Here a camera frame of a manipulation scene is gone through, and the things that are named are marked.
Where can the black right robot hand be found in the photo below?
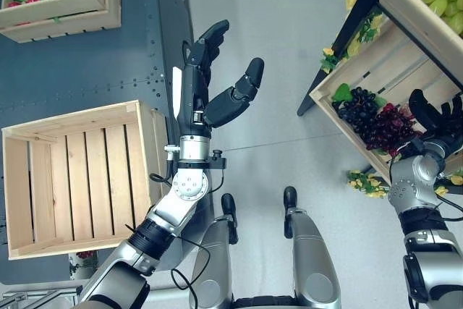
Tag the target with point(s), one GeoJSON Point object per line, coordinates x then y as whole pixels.
{"type": "Point", "coordinates": [432, 117]}

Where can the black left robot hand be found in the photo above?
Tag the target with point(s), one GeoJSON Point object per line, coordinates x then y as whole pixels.
{"type": "Point", "coordinates": [191, 92]}

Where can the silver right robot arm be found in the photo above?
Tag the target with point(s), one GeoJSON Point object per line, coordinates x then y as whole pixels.
{"type": "Point", "coordinates": [427, 251]}

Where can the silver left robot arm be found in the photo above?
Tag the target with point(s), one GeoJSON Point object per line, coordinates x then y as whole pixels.
{"type": "Point", "coordinates": [170, 211]}

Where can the red purple grape bunch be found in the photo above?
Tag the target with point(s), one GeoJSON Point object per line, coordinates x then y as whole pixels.
{"type": "Point", "coordinates": [390, 128]}

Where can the wooden crate with dark grapes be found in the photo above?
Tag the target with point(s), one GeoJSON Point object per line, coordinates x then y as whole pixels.
{"type": "Point", "coordinates": [383, 66]}

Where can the dark purple grape bunch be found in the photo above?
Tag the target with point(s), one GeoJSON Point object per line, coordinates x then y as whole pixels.
{"type": "Point", "coordinates": [356, 110]}

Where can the green grape leaf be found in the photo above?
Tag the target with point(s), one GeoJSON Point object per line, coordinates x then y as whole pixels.
{"type": "Point", "coordinates": [343, 92]}

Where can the wooden crate with green grapes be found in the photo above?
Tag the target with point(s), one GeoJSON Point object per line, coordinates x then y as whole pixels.
{"type": "Point", "coordinates": [401, 1]}

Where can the empty light wooden crate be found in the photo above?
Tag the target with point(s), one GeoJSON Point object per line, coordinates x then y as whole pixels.
{"type": "Point", "coordinates": [83, 178]}

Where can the wooden crate with red flowers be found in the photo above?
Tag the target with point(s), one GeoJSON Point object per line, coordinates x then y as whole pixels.
{"type": "Point", "coordinates": [54, 23]}

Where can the silver left robot leg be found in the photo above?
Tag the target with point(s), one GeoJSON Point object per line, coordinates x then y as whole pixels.
{"type": "Point", "coordinates": [213, 251]}

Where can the silver robot leg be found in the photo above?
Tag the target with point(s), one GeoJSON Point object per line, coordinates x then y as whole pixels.
{"type": "Point", "coordinates": [311, 251]}
{"type": "Point", "coordinates": [213, 251]}

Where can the silver right robot leg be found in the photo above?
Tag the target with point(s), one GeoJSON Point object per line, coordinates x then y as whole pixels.
{"type": "Point", "coordinates": [311, 251]}

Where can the small red flower plant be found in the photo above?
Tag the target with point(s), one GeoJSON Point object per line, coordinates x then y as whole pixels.
{"type": "Point", "coordinates": [84, 262]}

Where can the black robot waist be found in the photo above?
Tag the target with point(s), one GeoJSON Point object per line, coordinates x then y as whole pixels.
{"type": "Point", "coordinates": [264, 302]}

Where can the silver metal frame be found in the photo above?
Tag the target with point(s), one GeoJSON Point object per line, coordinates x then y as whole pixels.
{"type": "Point", "coordinates": [32, 294]}

